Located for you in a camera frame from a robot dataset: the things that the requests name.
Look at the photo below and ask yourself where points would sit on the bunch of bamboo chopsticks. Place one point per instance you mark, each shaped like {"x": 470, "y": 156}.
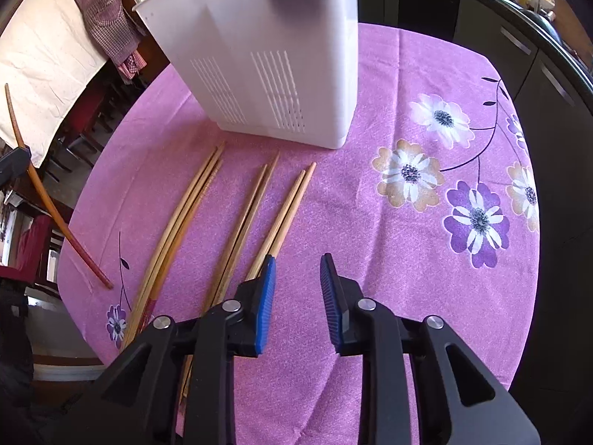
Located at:
{"x": 244, "y": 229}

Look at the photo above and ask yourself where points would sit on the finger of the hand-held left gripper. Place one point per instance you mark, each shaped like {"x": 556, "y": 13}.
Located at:
{"x": 11, "y": 164}

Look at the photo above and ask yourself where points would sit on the green lower kitchen cabinets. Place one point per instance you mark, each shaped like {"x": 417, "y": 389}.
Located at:
{"x": 546, "y": 102}

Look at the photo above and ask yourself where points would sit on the reddish brown chopstick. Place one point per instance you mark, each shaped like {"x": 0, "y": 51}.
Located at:
{"x": 48, "y": 201}

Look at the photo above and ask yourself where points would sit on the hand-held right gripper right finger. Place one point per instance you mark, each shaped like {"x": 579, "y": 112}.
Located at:
{"x": 330, "y": 306}

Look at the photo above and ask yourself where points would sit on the black kitchen countertop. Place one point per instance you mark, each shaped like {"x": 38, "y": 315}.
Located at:
{"x": 546, "y": 41}

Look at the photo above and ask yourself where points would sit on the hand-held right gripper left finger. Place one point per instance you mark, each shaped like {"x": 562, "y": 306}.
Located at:
{"x": 266, "y": 306}

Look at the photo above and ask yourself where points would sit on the white plastic utensil holder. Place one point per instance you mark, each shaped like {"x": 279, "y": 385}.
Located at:
{"x": 259, "y": 32}

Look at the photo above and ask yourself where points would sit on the purple floral tablecloth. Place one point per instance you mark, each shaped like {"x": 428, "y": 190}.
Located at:
{"x": 370, "y": 241}

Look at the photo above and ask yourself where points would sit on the checkered apron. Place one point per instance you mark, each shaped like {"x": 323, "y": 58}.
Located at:
{"x": 104, "y": 14}

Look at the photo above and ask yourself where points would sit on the dark wooden chair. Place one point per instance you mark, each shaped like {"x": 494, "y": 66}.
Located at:
{"x": 32, "y": 241}
{"x": 88, "y": 116}

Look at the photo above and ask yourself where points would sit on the white hanging sheet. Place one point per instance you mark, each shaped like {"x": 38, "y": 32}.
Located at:
{"x": 41, "y": 55}

